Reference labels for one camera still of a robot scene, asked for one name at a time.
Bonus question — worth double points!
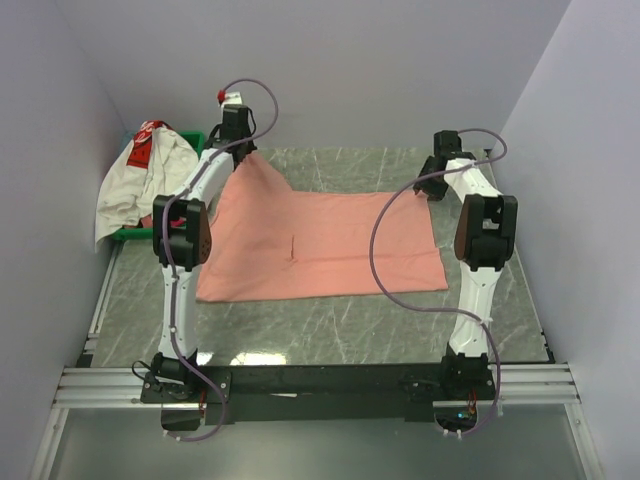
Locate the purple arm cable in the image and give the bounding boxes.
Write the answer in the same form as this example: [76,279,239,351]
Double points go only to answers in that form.
[368,128,508,441]
[159,78,280,444]

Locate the black base beam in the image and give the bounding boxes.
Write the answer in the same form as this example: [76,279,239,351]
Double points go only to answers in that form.
[140,359,496,431]

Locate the aluminium rail frame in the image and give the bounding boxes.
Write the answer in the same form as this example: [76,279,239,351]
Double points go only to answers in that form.
[31,243,602,479]

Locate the magenta t shirt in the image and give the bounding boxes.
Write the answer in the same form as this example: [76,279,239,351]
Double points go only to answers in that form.
[123,215,153,230]

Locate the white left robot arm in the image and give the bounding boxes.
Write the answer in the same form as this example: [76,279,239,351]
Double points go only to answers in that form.
[143,102,256,405]

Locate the green plastic basket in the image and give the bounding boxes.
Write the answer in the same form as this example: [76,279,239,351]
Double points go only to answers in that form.
[111,131,205,242]

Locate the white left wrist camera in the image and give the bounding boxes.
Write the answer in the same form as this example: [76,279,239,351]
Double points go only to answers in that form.
[217,90,244,109]

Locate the white t shirt red print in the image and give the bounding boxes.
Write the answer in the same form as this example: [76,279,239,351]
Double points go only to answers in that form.
[94,120,199,249]

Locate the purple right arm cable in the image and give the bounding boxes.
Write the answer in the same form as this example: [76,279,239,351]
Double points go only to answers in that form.
[368,128,508,441]

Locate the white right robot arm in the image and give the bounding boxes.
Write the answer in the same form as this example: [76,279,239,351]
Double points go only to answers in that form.
[413,130,518,399]

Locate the salmon pink t shirt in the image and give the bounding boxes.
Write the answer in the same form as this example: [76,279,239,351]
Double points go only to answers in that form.
[196,154,448,302]

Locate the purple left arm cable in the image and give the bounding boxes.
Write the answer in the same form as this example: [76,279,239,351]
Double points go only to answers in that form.
[159,78,280,444]

